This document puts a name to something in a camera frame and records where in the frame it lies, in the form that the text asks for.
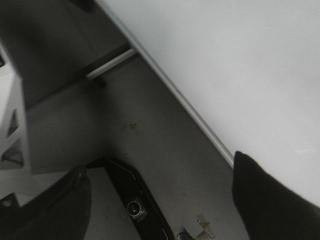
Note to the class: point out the white perforated stand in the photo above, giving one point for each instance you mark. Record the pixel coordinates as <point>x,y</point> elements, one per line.
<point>14,147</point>

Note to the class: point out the white metal bar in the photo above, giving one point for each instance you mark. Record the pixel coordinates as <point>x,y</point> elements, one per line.
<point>111,64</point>

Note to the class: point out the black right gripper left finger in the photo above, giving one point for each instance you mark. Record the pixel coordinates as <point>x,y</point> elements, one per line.
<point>61,212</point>

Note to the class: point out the white whiteboard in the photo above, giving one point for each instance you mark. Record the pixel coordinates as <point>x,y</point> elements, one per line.
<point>247,70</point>

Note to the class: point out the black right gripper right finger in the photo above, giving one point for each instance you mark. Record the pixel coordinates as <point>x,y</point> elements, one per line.
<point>268,209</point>

